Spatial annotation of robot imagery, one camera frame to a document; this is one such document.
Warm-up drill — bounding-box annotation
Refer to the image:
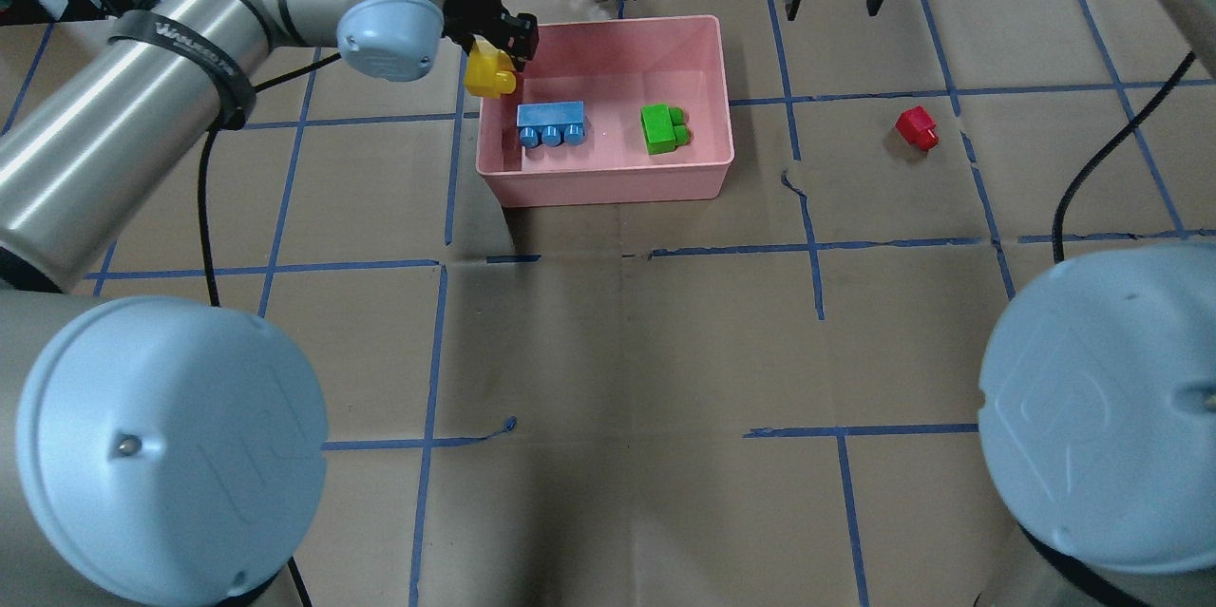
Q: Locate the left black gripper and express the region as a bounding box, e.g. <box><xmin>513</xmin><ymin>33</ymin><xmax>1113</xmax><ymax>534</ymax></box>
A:
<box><xmin>443</xmin><ymin>0</ymin><xmax>540</xmax><ymax>73</ymax></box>

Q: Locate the yellow two-stud block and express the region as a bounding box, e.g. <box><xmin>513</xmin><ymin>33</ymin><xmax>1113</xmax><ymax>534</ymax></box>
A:
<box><xmin>465</xmin><ymin>36</ymin><xmax>520</xmax><ymax>99</ymax></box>

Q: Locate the blue three-stud block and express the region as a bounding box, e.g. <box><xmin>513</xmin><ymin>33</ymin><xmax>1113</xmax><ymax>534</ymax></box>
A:
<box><xmin>516</xmin><ymin>101</ymin><xmax>586</xmax><ymax>148</ymax></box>

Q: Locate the red small block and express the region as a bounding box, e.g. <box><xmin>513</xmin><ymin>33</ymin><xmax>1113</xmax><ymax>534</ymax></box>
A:
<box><xmin>895</xmin><ymin>105</ymin><xmax>940</xmax><ymax>154</ymax></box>

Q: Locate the green two-stud block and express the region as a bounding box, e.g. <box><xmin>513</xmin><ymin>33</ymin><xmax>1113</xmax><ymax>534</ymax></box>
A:
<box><xmin>641</xmin><ymin>103</ymin><xmax>692</xmax><ymax>156</ymax></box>

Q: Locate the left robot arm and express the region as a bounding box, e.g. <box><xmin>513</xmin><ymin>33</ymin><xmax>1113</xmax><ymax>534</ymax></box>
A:
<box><xmin>2</xmin><ymin>0</ymin><xmax>537</xmax><ymax>606</ymax></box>

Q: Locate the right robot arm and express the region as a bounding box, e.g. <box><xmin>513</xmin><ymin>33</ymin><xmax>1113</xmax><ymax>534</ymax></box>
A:
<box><xmin>976</xmin><ymin>0</ymin><xmax>1214</xmax><ymax>606</ymax></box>

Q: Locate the pink plastic box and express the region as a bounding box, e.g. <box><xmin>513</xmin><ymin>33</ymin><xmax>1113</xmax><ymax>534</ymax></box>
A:
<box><xmin>475</xmin><ymin>15</ymin><xmax>734</xmax><ymax>208</ymax></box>

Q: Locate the black braided cable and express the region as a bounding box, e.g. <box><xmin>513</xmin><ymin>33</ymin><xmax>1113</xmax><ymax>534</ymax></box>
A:
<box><xmin>1049</xmin><ymin>51</ymin><xmax>1200</xmax><ymax>266</ymax></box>

